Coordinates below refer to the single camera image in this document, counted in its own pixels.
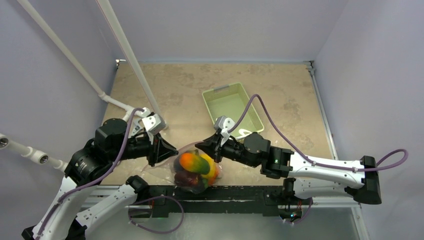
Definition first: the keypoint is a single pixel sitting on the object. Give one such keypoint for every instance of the yellow bell pepper toy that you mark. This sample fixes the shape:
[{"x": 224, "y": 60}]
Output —
[{"x": 214, "y": 170}]

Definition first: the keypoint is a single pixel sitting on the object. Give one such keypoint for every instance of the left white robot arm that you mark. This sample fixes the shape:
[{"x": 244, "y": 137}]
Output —
[{"x": 65, "y": 220}]

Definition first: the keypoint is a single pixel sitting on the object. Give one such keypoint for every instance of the white PVC pipe frame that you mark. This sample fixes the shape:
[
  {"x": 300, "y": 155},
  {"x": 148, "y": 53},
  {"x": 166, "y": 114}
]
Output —
[{"x": 132, "y": 115}]

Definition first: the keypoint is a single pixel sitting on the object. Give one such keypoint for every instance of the clear pink zip bag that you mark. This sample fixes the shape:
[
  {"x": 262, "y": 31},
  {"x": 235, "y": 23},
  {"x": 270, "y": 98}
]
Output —
[{"x": 167, "y": 169}]

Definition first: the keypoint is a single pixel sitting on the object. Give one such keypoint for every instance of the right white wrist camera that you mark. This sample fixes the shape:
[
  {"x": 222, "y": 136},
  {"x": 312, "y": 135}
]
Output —
[{"x": 223, "y": 125}]

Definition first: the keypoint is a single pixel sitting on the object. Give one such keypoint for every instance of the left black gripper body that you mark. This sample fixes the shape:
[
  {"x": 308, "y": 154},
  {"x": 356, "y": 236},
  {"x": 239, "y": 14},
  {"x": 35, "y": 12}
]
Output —
[{"x": 139, "y": 146}]

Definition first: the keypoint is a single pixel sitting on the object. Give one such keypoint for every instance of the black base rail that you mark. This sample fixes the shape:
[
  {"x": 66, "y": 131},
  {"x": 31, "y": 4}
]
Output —
[{"x": 266, "y": 200}]

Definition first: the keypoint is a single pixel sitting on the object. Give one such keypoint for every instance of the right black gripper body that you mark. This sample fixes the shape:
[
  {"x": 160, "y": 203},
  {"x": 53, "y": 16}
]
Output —
[{"x": 217, "y": 145}]

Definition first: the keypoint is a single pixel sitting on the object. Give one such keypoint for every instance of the orange green mango toy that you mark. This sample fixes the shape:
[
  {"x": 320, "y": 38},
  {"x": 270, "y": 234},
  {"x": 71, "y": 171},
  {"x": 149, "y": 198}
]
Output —
[{"x": 194, "y": 163}]

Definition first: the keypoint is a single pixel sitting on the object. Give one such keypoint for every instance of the light green plastic basket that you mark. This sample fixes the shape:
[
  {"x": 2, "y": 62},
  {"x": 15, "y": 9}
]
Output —
[{"x": 230, "y": 100}]

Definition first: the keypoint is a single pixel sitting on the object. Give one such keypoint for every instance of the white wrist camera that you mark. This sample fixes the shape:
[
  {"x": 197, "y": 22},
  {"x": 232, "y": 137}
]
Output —
[
  {"x": 153, "y": 124},
  {"x": 223, "y": 125}
]

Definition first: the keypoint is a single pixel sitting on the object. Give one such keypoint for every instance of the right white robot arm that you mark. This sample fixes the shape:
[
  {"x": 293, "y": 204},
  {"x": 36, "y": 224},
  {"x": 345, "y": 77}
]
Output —
[{"x": 313, "y": 176}]

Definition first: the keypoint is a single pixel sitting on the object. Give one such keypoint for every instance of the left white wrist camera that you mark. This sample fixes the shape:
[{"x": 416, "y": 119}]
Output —
[{"x": 153, "y": 124}]

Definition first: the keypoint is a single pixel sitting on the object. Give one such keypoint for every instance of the aluminium frame rail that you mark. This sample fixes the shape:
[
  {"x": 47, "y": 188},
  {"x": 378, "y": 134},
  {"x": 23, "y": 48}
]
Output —
[{"x": 334, "y": 190}]

